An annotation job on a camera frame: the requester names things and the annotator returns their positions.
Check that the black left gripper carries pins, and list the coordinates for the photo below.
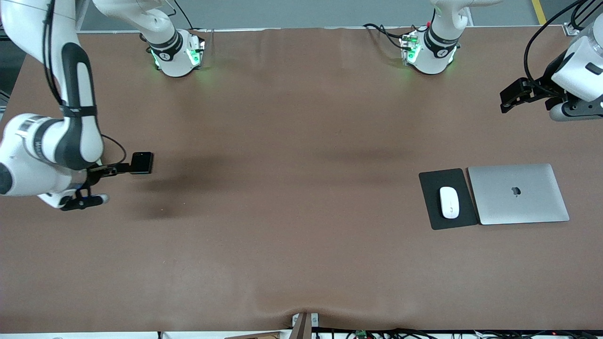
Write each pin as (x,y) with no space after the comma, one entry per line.
(548,84)

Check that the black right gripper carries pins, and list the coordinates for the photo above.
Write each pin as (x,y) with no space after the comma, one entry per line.
(100,171)

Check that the black folding phone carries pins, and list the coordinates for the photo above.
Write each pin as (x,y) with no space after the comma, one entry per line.
(142,163)

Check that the white computer mouse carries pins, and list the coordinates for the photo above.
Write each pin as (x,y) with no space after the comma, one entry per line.
(449,202)

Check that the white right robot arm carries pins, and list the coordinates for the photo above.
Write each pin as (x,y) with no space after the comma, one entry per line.
(28,179)

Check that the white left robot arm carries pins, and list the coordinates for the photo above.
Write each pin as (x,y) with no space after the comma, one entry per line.
(435,52)

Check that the dark grey mouse pad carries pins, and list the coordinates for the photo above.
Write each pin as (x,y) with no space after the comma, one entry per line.
(428,197)

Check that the silver laptop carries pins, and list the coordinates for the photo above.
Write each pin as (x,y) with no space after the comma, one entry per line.
(518,194)

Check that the brown table cover sheet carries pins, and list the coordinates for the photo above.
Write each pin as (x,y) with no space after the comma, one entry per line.
(301,254)

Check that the small green circuit board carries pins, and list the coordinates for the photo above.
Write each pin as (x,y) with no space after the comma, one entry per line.
(361,334)

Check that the aluminium frame post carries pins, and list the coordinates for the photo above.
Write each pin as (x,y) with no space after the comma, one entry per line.
(571,29)

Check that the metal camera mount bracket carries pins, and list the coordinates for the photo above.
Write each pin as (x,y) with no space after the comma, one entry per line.
(304,325)

